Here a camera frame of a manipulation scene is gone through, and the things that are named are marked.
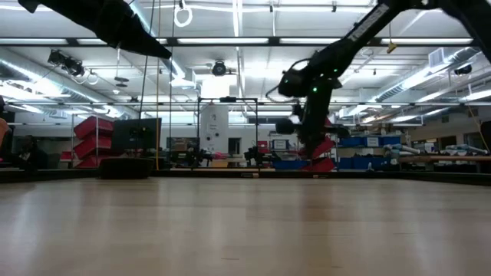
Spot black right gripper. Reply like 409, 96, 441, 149
275, 102, 351, 160

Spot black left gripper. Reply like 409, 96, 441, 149
90, 0, 173, 61

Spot red storage bin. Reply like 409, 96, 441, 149
312, 136, 336, 159
74, 134, 113, 159
74, 116, 115, 140
301, 156, 337, 173
74, 155, 112, 169

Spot wide blue storage bin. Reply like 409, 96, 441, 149
272, 159, 308, 171

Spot blue storage bin row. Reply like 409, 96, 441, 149
337, 156, 400, 170

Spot thin black crossbar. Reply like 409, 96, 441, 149
0, 100, 491, 107

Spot black ceiling device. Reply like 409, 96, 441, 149
47, 48, 86, 77

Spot black overhead beam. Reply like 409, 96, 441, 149
0, 36, 491, 48

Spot grey material roll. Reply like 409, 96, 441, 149
383, 143, 421, 156
444, 143, 489, 156

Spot black flat screen monitor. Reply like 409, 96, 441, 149
111, 117, 163, 151

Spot white cylindrical column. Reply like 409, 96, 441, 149
199, 103, 230, 155

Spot wooden workbench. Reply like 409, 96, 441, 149
398, 155, 491, 163

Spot white air vent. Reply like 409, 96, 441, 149
428, 47, 446, 68

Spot person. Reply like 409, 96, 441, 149
11, 134, 50, 172

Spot silver ventilation duct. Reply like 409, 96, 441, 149
374, 45, 491, 104
128, 0, 185, 77
0, 48, 130, 116

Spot black hanging cable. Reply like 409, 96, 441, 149
168, 0, 176, 166
138, 0, 156, 116

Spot white cable ring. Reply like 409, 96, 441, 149
173, 0, 193, 28

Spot white cable loops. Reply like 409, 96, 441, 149
71, 68, 100, 86

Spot black aluminium table frame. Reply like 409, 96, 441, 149
0, 167, 491, 187

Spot black round ceiling camera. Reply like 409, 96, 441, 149
211, 60, 228, 77

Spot yellow cord with plug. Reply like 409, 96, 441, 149
386, 21, 398, 54

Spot thin yellow cable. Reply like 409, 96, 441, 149
466, 105, 491, 153

